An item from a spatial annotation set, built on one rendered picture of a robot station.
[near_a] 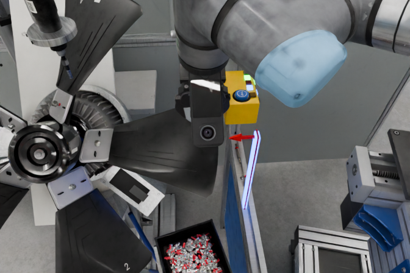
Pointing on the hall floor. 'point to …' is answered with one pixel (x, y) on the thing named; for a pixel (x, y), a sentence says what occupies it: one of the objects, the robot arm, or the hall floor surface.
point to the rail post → (224, 184)
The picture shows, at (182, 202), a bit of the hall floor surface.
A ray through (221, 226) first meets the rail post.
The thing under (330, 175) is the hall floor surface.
